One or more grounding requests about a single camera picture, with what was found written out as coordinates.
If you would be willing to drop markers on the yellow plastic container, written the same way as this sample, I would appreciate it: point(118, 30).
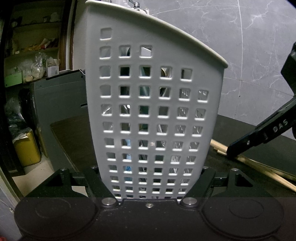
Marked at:
point(27, 150)

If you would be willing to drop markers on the metal wall faucet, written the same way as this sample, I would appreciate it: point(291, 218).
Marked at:
point(136, 3)

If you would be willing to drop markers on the green box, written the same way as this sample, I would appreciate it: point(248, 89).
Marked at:
point(13, 80)

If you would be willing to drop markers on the wooden shelf unit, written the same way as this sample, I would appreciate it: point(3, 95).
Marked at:
point(66, 34)

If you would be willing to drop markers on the clear bags of food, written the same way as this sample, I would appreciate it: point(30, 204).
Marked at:
point(37, 69)

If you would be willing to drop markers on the small white box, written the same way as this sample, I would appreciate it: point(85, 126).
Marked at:
point(52, 71)

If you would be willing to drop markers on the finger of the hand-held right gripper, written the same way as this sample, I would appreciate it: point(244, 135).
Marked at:
point(266, 134)

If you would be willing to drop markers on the dark plastic bag pile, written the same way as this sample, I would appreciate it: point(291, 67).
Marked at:
point(16, 120)

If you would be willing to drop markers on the white cup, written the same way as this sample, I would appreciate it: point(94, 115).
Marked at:
point(14, 24)

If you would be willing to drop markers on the grey cabinet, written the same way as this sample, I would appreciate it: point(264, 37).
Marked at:
point(62, 97)

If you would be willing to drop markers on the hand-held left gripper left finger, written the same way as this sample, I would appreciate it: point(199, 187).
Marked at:
point(97, 180)

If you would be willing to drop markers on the beige door frame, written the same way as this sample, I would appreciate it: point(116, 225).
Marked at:
point(79, 34)

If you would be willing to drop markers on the white crumpled bag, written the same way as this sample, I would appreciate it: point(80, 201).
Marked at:
point(54, 17)

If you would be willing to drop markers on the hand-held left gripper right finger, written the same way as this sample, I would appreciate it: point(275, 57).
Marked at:
point(203, 182)

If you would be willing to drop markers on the pile of snack packets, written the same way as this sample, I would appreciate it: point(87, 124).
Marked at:
point(39, 46)

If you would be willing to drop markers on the white perforated utensil basket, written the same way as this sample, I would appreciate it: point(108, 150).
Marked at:
point(175, 46)

